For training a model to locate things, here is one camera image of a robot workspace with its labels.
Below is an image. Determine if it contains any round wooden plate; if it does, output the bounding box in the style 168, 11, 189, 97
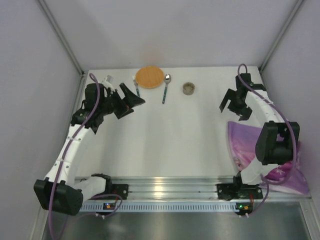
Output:
135, 65, 165, 89

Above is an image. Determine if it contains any spoon with teal handle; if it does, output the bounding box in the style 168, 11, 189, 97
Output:
162, 73, 172, 104

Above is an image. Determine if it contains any small grey cup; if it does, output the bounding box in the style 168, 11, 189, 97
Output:
182, 82, 195, 96

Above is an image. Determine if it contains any purple Frozen placemat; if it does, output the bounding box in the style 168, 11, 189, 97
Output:
227, 121, 309, 195

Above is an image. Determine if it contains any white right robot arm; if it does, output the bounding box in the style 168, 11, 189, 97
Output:
219, 72, 300, 186

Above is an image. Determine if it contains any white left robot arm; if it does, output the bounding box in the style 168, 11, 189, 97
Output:
33, 82, 145, 216

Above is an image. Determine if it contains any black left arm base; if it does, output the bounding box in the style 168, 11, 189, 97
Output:
91, 173, 129, 200

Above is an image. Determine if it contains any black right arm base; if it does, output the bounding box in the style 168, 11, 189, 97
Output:
216, 173, 263, 201

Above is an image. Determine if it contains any fork with teal handle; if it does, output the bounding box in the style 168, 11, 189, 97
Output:
132, 75, 140, 97

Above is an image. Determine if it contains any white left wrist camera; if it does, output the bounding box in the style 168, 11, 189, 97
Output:
101, 75, 115, 92

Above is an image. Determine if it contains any aluminium mounting rail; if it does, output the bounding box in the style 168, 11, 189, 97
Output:
74, 175, 312, 201

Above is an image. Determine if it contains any white slotted cable duct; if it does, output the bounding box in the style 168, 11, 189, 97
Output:
80, 201, 253, 213

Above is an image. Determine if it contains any right aluminium frame post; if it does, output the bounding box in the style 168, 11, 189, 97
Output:
258, 0, 306, 74

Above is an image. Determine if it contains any aluminium frame post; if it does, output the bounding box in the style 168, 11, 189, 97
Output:
35, 0, 85, 76
258, 0, 306, 74

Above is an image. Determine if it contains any left aluminium frame post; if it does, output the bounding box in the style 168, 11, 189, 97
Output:
35, 0, 85, 76

